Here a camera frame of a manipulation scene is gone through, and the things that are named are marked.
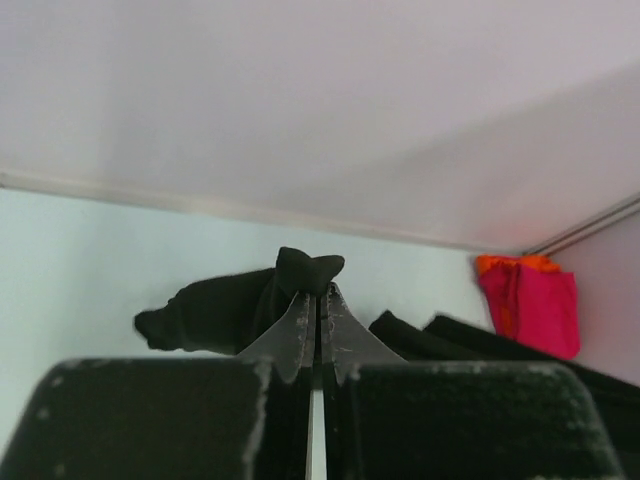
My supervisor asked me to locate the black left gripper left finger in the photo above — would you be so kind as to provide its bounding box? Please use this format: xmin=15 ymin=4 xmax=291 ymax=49
xmin=1 ymin=295 xmax=313 ymax=479

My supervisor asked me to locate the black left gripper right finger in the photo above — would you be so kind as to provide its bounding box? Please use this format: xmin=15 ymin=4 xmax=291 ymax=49
xmin=319 ymin=285 xmax=625 ymax=479

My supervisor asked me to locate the black t shirt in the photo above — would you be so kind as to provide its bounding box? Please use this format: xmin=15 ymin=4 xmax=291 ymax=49
xmin=134 ymin=247 xmax=639 ymax=451

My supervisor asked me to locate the folded red t shirt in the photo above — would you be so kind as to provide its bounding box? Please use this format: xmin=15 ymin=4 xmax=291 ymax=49
xmin=511 ymin=267 xmax=581 ymax=360

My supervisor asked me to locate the folded orange t shirt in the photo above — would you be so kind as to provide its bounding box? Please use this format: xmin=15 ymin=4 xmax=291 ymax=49
xmin=475 ymin=254 xmax=562 ymax=339

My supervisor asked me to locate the right aluminium corner post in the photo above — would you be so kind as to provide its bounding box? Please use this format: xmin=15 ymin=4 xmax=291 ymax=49
xmin=521 ymin=192 xmax=639 ymax=256

